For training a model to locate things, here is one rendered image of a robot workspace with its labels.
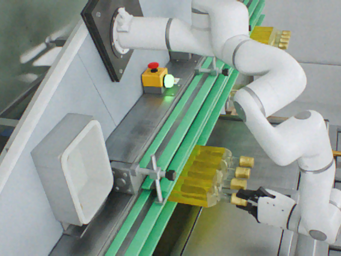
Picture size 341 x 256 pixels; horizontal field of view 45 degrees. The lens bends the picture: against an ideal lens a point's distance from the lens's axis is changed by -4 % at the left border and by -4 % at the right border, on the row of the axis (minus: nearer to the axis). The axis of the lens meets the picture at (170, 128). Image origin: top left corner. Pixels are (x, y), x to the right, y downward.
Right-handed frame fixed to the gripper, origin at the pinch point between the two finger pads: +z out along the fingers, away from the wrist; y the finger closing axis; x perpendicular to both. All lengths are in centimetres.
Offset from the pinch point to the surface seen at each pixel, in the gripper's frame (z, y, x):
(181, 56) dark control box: 50, 18, -45
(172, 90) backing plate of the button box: 39.0, 16.1, -22.3
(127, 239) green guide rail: 17.5, 3.8, 31.3
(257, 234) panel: -4.6, -12.4, 0.2
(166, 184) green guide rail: 19.2, 6.4, 10.5
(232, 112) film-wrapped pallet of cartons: 204, -223, -360
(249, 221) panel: 0.0, -12.4, -3.7
